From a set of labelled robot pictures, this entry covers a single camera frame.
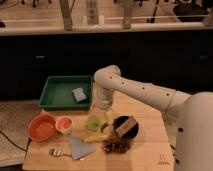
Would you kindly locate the brown wooden block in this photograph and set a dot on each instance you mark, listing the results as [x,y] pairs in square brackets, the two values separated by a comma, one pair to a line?
[126,127]

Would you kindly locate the bunch of brown grapes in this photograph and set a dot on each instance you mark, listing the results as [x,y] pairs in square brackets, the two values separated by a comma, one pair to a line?
[115,144]

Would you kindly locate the black bowl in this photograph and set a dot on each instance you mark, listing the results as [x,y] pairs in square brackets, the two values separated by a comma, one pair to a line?
[126,126]

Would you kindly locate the yellow banana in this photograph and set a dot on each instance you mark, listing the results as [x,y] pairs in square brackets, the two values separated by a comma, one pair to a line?
[95,138]

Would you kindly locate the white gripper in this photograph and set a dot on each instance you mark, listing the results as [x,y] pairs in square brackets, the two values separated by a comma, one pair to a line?
[104,100]

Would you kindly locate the orange plastic cup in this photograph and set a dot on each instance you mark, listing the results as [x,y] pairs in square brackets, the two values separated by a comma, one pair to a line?
[64,125]

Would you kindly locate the blue grey sponge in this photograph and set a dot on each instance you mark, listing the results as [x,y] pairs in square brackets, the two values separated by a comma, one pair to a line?
[79,94]

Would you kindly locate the orange plastic bowl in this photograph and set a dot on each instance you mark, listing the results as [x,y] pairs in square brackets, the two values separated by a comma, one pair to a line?
[41,128]

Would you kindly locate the grey folded cloth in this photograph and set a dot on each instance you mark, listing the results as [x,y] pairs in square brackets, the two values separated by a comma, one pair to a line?
[80,149]

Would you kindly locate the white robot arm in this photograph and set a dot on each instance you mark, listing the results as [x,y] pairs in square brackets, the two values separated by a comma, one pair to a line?
[193,113]

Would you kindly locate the green plastic tray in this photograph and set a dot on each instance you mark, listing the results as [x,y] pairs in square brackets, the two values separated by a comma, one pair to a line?
[58,94]

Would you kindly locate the green pepper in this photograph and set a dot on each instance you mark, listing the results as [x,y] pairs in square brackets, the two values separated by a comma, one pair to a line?
[94,124]

